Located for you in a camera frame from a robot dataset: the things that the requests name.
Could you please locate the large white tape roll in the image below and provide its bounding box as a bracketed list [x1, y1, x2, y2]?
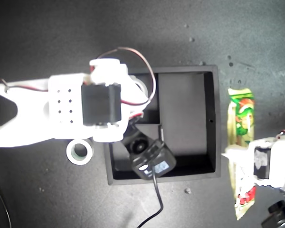
[133, 77, 148, 98]

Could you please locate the green printed snack bar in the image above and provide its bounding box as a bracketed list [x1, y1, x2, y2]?
[227, 87, 257, 221]

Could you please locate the small white tape roll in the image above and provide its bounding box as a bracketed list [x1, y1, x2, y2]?
[66, 139, 94, 165]

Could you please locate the black tray with wells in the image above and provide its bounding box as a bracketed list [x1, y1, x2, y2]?
[104, 65, 222, 186]

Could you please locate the red black gripper motor wire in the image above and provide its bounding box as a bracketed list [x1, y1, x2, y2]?
[95, 47, 157, 107]

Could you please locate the black camera cable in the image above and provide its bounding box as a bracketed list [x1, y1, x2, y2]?
[135, 166, 164, 228]

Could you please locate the red black forearm wire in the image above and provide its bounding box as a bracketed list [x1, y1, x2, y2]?
[0, 74, 49, 93]

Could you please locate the thin black cable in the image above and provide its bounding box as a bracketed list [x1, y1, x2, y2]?
[0, 178, 12, 228]

